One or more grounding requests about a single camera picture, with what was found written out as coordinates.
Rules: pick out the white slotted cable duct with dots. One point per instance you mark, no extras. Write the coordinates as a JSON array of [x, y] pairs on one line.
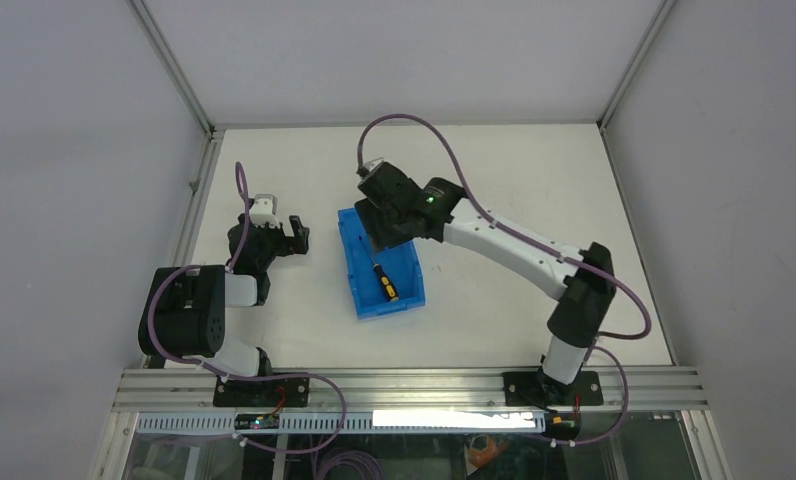
[[375, 422]]

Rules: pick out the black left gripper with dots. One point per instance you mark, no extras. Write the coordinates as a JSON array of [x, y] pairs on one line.
[[288, 245]]

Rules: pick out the blue plastic bin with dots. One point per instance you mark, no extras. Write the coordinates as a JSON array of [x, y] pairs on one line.
[[401, 265]]

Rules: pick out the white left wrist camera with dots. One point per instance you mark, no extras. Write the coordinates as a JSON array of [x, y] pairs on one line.
[[263, 211]]

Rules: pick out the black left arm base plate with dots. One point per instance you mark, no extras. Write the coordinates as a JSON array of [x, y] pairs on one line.
[[260, 392]]

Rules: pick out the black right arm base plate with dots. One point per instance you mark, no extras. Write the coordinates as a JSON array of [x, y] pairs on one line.
[[550, 391]]

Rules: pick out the aluminium front rail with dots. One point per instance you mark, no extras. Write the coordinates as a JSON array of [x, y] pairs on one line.
[[641, 388]]

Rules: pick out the yellow black screwdriver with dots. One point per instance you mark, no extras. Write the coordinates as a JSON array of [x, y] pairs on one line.
[[385, 282]]

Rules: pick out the orange object below table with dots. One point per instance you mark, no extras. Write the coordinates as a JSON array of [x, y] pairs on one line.
[[482, 449]]

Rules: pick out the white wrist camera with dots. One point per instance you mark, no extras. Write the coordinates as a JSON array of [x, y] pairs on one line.
[[365, 168], [263, 211]]

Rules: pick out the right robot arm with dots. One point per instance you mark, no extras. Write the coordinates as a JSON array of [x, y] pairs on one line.
[[574, 278]]

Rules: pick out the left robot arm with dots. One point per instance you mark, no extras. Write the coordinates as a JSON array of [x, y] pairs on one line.
[[184, 319]]

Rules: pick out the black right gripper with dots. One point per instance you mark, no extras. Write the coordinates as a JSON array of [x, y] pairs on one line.
[[381, 237]]

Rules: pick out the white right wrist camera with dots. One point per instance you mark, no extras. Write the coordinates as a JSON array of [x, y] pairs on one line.
[[365, 168]]

